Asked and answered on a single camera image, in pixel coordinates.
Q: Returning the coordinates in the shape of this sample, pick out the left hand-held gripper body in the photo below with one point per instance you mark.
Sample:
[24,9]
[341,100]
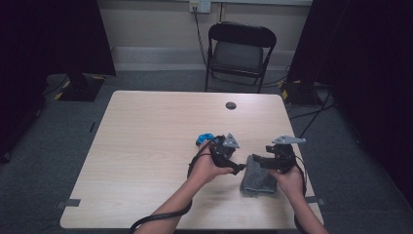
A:
[224,152]

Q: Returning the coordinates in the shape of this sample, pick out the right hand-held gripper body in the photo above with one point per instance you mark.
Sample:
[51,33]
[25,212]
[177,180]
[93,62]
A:
[284,157]

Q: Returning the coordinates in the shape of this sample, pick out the grey knitted cloth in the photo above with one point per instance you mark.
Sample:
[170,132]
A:
[256,182]

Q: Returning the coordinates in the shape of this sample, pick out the blue and black toy car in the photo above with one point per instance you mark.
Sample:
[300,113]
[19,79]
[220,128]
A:
[204,138]

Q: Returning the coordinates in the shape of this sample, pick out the person's left hand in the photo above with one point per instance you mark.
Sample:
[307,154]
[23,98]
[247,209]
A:
[203,169]

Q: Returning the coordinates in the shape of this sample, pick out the person's right hand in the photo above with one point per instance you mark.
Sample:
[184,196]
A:
[292,185]

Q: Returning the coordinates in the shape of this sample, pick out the grey round table grommet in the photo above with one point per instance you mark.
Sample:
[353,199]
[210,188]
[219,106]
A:
[231,105]

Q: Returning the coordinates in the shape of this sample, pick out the grey tape strip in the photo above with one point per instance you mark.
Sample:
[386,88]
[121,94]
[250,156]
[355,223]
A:
[69,203]
[316,200]

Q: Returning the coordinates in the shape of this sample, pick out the black stand base yellow tape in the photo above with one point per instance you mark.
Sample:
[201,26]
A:
[81,89]
[298,94]

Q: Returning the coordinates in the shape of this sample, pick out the black folding chair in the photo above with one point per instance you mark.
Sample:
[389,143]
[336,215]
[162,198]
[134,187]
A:
[238,55]

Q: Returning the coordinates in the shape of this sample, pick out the black curtain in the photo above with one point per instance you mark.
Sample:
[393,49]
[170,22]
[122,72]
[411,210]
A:
[48,35]
[367,65]

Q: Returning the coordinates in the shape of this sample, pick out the white wall socket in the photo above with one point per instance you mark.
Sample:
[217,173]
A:
[200,6]

